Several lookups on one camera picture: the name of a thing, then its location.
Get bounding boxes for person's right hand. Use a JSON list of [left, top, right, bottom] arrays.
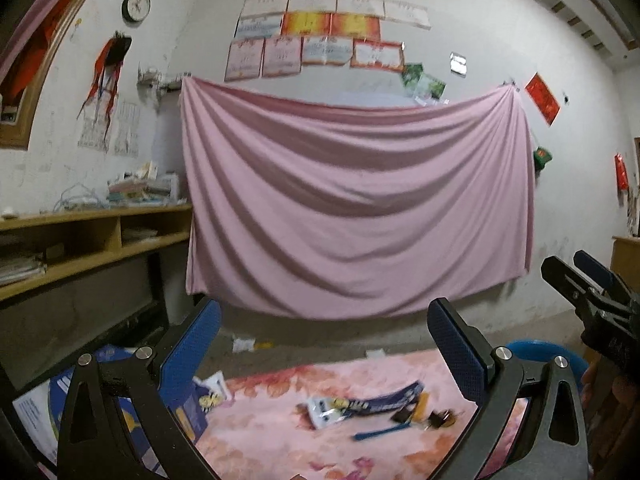
[[580, 360, 640, 411]]

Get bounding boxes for pink curtain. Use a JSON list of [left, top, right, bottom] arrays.
[[0, 0, 101, 86]]

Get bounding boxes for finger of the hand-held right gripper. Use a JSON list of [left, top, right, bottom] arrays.
[[572, 250, 633, 296], [541, 255, 616, 321]]

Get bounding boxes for orange snack wrapper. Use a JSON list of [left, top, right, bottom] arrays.
[[392, 392, 432, 423]]

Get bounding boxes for round wall clock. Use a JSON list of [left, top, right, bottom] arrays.
[[121, 0, 152, 23]]

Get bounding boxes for red hanging packet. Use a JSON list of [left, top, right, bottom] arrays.
[[614, 154, 631, 192]]

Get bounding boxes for wire wall rack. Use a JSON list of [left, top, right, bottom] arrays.
[[137, 65, 193, 93]]

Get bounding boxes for red tassel wall ornament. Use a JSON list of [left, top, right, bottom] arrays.
[[76, 31, 133, 153]]

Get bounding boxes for wooden desk shelf unit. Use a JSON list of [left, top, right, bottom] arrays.
[[0, 203, 193, 391]]

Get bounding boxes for dark brown wrapper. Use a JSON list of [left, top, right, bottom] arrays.
[[425, 409, 463, 431]]

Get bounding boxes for red paper wall decoration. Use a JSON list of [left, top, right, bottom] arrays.
[[525, 72, 562, 127]]

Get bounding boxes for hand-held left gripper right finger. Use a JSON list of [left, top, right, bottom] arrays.
[[426, 297, 591, 480]]

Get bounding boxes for wire clothes hangers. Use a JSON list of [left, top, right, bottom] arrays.
[[54, 184, 108, 211]]

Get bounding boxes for group of wall certificates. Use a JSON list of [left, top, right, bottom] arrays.
[[224, 0, 432, 82]]

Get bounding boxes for red cloth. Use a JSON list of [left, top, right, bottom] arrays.
[[0, 0, 81, 106]]

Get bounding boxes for paper wall chart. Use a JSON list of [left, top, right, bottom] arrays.
[[114, 102, 141, 157], [77, 102, 111, 153]]

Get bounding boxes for blue plastic stick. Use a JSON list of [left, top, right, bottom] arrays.
[[354, 424, 408, 442]]

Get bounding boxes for floral pink blanket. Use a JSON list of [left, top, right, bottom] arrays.
[[195, 349, 531, 480]]

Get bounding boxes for pink hanging sheet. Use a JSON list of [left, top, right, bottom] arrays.
[[179, 76, 536, 321]]

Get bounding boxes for blue cardboard box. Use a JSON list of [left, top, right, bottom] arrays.
[[12, 344, 208, 478]]

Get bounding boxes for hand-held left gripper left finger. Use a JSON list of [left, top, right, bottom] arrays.
[[56, 297, 223, 480]]

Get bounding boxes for stack of newspapers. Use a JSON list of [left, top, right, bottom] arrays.
[[0, 252, 48, 287]]

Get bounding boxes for blue plastic basin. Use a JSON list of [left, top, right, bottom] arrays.
[[505, 339, 588, 396]]

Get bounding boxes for small white cartoon packet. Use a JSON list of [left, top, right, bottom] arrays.
[[194, 371, 233, 413]]

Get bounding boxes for wooden cabinet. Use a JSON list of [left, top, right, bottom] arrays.
[[611, 235, 640, 291]]

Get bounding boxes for stack of books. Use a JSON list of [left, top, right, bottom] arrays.
[[106, 161, 188, 208]]

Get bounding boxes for wooden window frame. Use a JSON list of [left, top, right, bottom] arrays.
[[0, 0, 118, 151]]

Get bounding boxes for green cap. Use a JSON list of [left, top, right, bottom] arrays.
[[532, 146, 553, 176]]

